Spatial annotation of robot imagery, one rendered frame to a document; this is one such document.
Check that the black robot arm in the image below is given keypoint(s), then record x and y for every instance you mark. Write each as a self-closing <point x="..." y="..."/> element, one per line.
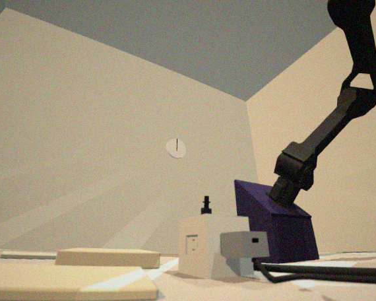
<point x="296" y="163"/>

